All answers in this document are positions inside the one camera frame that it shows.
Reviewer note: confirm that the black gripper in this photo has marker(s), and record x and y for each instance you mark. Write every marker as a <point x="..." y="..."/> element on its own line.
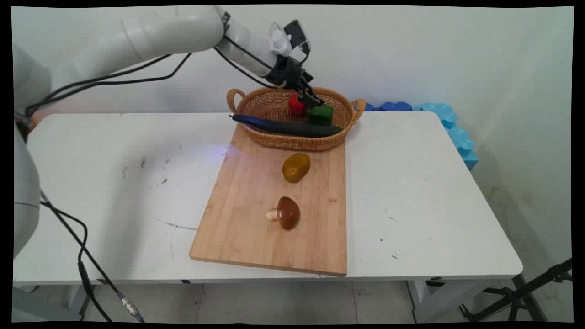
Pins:
<point x="289" y="73"/>

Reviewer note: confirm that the yellow toy bell pepper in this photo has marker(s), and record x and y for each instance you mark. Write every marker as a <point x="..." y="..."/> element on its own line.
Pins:
<point x="296" y="167"/>

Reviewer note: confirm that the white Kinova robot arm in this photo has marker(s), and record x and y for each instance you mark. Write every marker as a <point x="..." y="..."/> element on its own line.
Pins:
<point x="169" y="32"/>

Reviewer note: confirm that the red toy bell pepper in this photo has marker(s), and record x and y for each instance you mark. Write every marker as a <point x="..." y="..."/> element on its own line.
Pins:
<point x="295" y="106"/>

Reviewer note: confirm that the green toy bell pepper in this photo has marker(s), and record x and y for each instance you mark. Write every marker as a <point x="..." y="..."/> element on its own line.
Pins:
<point x="322" y="114"/>

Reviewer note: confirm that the dark green toy cucumber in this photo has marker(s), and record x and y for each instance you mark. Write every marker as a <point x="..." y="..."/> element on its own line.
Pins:
<point x="292" y="129"/>

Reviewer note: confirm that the dark blue foam piece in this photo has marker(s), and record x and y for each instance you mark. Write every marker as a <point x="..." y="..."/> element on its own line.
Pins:
<point x="396" y="106"/>

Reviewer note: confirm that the brown toy mushroom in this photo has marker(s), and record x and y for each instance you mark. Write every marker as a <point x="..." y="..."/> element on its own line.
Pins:
<point x="288" y="214"/>

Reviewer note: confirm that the wooden cutting board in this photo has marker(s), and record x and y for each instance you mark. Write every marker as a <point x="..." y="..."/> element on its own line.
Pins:
<point x="247" y="219"/>

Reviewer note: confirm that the light blue foam strip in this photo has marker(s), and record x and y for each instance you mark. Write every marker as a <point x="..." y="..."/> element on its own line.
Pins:
<point x="457" y="132"/>

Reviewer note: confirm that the white table leg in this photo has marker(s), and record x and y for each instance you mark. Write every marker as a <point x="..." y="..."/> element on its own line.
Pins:
<point x="75" y="301"/>
<point x="432" y="299"/>

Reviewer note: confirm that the black tripod stand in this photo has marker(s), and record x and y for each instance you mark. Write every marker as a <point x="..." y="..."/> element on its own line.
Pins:
<point x="521" y="294"/>

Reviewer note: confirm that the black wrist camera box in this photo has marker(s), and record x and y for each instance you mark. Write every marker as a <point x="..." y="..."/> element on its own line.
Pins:
<point x="297" y="34"/>

